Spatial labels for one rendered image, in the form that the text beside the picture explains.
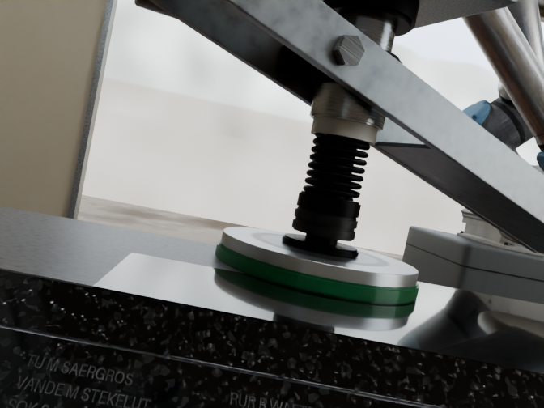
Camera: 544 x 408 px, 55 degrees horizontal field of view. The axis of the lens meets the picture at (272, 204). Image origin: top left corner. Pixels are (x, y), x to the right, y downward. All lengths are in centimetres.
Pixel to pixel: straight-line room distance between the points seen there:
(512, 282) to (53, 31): 480
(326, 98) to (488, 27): 75
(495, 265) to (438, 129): 92
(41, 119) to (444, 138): 505
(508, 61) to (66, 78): 464
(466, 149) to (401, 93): 11
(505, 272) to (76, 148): 448
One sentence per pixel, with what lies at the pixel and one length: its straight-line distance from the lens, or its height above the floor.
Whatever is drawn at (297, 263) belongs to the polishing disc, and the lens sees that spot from 47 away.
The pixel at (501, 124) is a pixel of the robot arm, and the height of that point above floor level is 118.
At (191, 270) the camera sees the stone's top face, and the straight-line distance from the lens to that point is 46.
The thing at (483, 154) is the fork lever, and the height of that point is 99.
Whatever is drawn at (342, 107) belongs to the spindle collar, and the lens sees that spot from 54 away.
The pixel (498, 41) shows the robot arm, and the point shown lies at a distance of 126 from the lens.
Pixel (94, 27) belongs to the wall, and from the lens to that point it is 549.
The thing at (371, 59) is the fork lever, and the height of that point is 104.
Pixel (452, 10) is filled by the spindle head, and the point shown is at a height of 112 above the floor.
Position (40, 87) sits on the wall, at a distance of 551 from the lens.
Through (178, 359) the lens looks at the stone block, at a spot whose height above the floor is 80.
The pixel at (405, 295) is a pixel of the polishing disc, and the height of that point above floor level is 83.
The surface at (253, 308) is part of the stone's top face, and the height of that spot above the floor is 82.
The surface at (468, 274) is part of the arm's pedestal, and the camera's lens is 144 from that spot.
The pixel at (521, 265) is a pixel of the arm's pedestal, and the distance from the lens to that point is 151.
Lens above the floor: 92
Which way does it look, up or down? 3 degrees down
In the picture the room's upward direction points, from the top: 12 degrees clockwise
